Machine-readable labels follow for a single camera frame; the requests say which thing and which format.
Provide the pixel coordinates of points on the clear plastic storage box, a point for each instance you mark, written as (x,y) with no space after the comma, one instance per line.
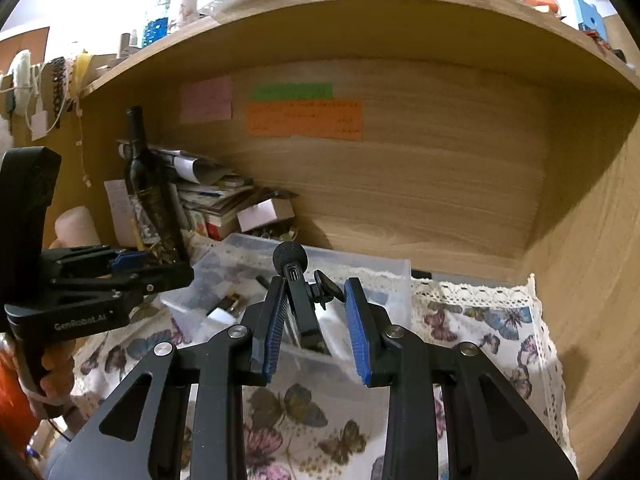
(235,273)

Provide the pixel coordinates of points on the small blue block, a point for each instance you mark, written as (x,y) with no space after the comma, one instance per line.
(589,19)

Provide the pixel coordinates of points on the pink sticky note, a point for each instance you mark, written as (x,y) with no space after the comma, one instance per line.
(207,100)

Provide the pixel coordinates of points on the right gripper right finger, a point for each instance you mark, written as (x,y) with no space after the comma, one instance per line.
(366,323)

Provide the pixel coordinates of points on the wooden shelf board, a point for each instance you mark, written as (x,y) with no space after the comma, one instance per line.
(502,36)

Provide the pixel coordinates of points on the rolled newspaper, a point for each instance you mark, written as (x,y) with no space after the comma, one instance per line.
(185,159)

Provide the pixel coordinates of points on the small white cardboard box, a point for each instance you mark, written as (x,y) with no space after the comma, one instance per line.
(265,213)

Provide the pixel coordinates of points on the pink foam roller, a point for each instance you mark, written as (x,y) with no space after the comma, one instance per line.
(75,228)

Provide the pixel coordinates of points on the black mini microphone stand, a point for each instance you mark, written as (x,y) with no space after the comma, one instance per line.
(290,260)

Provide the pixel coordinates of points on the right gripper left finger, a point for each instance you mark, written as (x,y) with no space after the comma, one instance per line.
(267,321)

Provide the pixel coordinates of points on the blue liquid glass bottle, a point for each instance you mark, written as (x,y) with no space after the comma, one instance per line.
(155,23)

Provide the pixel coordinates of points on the white handwritten note paper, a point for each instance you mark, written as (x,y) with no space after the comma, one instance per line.
(121,211)

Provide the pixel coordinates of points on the orange sticky note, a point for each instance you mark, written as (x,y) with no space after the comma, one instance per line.
(336,119)

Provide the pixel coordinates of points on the stack of books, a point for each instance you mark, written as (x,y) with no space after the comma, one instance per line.
(212,210)

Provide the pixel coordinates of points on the white power adapter plug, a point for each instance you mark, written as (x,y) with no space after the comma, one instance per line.
(221,316)

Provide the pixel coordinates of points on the butterfly print lace cloth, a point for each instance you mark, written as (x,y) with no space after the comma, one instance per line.
(317,423)

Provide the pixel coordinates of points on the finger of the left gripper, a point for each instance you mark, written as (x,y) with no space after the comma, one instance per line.
(149,278)
(134,261)

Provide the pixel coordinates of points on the person's left hand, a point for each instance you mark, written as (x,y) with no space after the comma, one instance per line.
(46,374)

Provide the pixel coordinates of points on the green sticky note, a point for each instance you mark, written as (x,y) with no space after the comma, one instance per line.
(292,91)

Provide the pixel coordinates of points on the dark wine bottle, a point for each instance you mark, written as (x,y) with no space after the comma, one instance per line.
(155,199)

